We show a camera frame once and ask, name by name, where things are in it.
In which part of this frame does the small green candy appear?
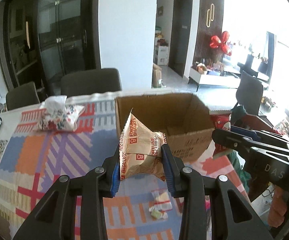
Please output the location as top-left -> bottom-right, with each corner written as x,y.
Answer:
149,206 -> 168,219

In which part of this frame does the colourful patterned tablecloth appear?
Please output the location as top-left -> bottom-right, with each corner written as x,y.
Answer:
0,93 -> 246,239

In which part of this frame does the white shelf unit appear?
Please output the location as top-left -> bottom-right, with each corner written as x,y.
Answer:
154,37 -> 169,66

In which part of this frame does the dark grey dining chair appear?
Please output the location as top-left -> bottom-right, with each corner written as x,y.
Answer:
60,68 -> 122,97

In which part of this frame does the red wooden chair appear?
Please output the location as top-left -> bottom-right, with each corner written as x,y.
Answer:
231,106 -> 282,135

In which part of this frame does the red snack bag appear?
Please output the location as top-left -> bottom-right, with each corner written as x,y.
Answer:
209,113 -> 234,158

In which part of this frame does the gold wall ornament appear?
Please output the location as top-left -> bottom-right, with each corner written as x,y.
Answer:
206,3 -> 215,28

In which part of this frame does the brown cardboard box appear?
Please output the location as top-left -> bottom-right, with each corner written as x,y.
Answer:
115,93 -> 214,162

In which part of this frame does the dark chair by window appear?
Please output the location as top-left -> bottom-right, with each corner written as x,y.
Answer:
236,71 -> 263,115

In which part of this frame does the black glass door cabinet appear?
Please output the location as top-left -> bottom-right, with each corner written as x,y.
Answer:
0,0 -> 101,95

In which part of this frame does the clear red-edged snack packet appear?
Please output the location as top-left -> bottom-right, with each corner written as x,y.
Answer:
151,189 -> 173,211

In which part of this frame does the floral tissue pack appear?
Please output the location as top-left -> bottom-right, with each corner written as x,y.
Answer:
34,95 -> 85,132

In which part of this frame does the white low cabinet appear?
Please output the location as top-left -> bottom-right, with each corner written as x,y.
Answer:
188,63 -> 240,90

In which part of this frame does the Fortune Biscuits beige packet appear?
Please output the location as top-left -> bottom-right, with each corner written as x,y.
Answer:
119,113 -> 166,181

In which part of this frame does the red bow decoration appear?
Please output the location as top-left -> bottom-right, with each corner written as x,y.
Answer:
209,31 -> 232,56

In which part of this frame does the right hand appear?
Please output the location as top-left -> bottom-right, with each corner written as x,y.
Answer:
268,186 -> 287,228

